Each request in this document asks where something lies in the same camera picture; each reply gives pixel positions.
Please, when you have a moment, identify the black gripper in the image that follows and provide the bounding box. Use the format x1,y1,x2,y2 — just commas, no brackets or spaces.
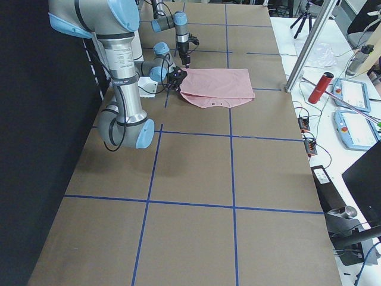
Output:
177,42,191,67
167,71,182,92

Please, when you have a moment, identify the pink Snoopy t-shirt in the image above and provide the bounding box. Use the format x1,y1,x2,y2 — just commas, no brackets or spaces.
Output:
180,69,255,108

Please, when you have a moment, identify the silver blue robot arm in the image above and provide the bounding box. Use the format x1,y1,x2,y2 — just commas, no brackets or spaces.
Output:
151,1,199,68
49,1,186,149

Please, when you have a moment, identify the orange black connector block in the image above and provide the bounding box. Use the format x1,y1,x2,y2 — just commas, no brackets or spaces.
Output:
298,117,310,133

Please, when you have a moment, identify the clear plastic bag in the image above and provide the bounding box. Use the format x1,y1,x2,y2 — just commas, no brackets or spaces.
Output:
305,42,338,68

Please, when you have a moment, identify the red cylindrical bottle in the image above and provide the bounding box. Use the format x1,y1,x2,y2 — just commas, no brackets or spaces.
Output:
308,71,334,104

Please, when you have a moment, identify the far blue teach pendant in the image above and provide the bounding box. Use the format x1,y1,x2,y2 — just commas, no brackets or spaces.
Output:
332,78,371,113

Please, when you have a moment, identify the blue teach pendant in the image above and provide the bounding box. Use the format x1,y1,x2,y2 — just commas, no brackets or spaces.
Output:
333,110,380,151
332,78,371,113

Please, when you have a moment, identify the grey water bottle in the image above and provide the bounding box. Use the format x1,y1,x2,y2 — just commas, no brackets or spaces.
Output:
345,44,374,76

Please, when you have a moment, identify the near blue teach pendant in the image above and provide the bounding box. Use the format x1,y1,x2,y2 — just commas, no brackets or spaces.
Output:
333,110,380,151

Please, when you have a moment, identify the black power adapter box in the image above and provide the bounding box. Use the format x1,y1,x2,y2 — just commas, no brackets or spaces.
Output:
311,165,346,213

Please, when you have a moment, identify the green tipped metal rod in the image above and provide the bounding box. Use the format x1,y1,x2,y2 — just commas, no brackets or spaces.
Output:
300,76,381,129

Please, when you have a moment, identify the black monitor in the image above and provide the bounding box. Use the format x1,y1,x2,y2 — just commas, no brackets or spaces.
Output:
342,142,381,226

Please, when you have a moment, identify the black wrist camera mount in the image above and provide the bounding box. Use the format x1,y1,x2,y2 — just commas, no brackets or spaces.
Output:
171,67,188,83
188,34,199,46

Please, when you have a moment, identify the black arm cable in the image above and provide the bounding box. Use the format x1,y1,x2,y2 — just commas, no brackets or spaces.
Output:
102,53,175,151

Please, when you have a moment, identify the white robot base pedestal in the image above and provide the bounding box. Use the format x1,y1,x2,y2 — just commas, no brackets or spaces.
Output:
130,29,158,99

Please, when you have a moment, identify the black camera tripod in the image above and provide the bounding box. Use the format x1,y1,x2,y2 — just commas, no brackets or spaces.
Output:
290,2,313,39

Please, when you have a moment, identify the aluminium frame post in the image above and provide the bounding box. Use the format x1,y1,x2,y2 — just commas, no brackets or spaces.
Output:
285,0,337,93

